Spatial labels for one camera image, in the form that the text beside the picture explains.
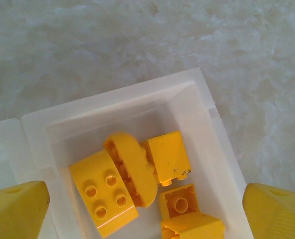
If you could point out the white plastic bin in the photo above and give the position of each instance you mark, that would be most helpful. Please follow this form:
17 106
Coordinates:
112 107
3 149

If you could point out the tall yellow lego brick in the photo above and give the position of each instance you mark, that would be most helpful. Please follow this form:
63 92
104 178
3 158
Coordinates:
167 154

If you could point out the yellow arch lego brick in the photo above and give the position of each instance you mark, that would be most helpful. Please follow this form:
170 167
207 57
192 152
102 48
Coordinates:
135 161

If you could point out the small yellow lego brick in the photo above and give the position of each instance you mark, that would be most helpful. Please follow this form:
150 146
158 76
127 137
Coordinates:
180 203

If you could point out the yellow rounded lego brick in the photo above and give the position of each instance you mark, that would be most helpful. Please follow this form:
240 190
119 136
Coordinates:
100 194

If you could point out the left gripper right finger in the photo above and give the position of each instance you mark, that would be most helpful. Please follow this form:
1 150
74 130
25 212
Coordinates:
277 214

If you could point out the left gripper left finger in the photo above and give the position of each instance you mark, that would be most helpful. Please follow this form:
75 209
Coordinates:
15 211

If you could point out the yellow sloped lego brick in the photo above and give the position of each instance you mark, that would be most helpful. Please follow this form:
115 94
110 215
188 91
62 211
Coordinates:
194 227

